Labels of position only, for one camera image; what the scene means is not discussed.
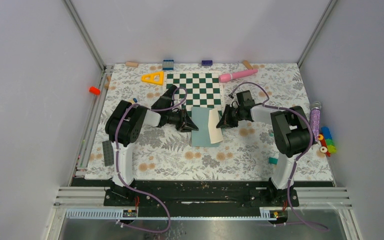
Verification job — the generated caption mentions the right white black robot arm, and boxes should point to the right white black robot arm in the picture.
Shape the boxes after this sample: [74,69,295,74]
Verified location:
[216,90,314,206]

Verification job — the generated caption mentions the floral patterned table mat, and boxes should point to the floral patterned table mat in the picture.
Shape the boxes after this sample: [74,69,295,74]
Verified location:
[84,62,335,182]

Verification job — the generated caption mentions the right wooden cylinder peg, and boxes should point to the right wooden cylinder peg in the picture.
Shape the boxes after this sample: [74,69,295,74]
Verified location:
[242,60,254,70]

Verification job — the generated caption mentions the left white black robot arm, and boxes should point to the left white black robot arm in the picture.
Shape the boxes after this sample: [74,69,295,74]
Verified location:
[105,85,199,206]

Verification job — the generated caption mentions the grey-blue envelope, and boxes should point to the grey-blue envelope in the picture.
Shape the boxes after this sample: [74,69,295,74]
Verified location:
[191,106,220,148]

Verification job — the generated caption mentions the black silver microphone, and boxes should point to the black silver microphone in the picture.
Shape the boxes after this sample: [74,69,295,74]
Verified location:
[160,85,178,108]

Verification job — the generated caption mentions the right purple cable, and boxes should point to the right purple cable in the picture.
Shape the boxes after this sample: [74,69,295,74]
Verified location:
[229,82,330,233]

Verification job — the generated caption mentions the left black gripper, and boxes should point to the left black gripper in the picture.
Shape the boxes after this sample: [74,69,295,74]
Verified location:
[165,108,199,133]

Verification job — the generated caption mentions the orange red small cylinder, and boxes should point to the orange red small cylinder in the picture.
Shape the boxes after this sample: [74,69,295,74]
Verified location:
[88,86,101,96]

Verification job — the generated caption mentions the left wooden cylinder peg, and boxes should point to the left wooden cylinder peg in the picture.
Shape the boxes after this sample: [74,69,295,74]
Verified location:
[125,61,139,68]

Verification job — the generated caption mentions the teal small block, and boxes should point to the teal small block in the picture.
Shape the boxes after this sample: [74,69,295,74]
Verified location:
[268,157,278,165]

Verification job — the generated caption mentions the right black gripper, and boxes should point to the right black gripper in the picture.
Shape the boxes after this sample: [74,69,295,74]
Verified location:
[216,104,245,129]

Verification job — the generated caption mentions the colourful block toy pile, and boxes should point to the colourful block toy pile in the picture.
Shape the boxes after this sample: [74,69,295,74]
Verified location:
[317,126,337,157]

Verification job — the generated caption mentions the grey lego baseplate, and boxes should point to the grey lego baseplate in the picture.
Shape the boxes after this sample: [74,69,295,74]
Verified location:
[102,140,114,167]

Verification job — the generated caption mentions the wooden toy car blue wheels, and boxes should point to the wooden toy car blue wheels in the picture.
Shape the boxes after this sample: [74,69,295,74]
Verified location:
[129,98,138,104]

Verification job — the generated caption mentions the purple glitter microphone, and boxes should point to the purple glitter microphone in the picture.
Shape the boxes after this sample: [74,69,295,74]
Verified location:
[309,101,322,144]

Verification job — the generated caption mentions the green white chessboard mat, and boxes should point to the green white chessboard mat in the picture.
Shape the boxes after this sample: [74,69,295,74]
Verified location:
[164,71,225,116]

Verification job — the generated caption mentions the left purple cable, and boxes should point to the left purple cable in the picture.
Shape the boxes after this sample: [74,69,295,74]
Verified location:
[114,86,188,234]

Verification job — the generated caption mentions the purple cable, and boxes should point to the purple cable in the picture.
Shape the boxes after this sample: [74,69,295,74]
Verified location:
[114,86,188,234]
[229,82,330,233]

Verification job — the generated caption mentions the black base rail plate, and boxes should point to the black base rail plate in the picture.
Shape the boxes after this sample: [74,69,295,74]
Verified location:
[71,178,335,218]

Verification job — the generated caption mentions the wooden cylinder peg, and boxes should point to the wooden cylinder peg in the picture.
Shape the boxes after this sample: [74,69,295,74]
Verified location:
[242,60,254,70]
[125,61,139,68]

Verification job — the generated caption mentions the purple lego brick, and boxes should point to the purple lego brick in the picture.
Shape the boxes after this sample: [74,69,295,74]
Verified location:
[201,60,213,66]

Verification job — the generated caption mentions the pink toy microphone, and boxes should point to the pink toy microphone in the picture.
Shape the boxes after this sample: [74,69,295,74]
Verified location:
[218,69,258,83]

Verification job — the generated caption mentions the yellow triangle toy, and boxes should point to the yellow triangle toy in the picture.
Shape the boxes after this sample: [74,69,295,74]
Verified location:
[141,71,164,86]

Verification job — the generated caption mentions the blue grey lego brick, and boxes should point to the blue grey lego brick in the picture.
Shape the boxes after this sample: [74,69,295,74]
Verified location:
[161,59,175,71]

